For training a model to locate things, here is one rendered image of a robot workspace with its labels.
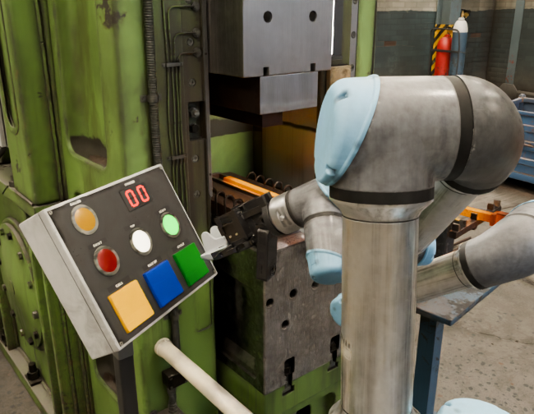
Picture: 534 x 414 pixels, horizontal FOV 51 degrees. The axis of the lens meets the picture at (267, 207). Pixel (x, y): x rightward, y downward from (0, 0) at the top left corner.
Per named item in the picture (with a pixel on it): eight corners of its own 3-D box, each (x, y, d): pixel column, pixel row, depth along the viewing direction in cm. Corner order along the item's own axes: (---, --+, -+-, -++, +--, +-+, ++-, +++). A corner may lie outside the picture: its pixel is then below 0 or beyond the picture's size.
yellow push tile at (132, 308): (155, 313, 108) (136, 278, 107) (130, 332, 102) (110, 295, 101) (149, 315, 109) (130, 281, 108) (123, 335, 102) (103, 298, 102)
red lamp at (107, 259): (123, 270, 105) (121, 249, 103) (99, 278, 102) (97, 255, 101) (116, 264, 107) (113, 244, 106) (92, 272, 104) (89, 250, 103)
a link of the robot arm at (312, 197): (338, 202, 95) (332, 160, 99) (287, 223, 101) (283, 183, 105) (362, 217, 101) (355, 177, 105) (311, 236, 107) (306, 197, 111)
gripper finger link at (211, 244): (191, 236, 119) (223, 222, 114) (204, 261, 120) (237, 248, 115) (183, 241, 116) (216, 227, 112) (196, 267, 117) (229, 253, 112)
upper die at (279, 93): (317, 106, 155) (318, 71, 152) (260, 115, 143) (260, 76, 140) (227, 89, 186) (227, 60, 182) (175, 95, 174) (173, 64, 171)
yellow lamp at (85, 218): (101, 230, 104) (99, 208, 103) (76, 236, 101) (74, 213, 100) (94, 225, 106) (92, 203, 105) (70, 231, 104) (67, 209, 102)
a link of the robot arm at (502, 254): (547, 283, 95) (339, 341, 129) (565, 262, 103) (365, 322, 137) (515, 222, 96) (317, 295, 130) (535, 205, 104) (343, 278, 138)
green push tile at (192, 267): (210, 271, 125) (194, 241, 124) (191, 286, 119) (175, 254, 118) (204, 274, 126) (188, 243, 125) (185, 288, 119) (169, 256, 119)
